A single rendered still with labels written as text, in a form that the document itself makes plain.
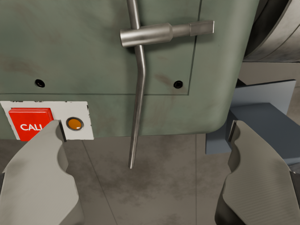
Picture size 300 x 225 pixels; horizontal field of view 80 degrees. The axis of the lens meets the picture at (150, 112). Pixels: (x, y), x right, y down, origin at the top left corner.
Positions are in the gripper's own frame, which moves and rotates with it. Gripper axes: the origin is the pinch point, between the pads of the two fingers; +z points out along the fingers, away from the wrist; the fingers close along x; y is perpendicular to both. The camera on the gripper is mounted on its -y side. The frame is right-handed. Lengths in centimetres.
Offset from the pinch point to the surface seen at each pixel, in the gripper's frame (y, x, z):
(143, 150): 131, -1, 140
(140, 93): 4.2, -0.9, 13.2
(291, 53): 0.3, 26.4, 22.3
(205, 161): 149, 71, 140
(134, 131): 11.3, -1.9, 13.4
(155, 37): -3.4, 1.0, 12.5
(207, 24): -4.9, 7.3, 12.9
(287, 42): -2.0, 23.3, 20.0
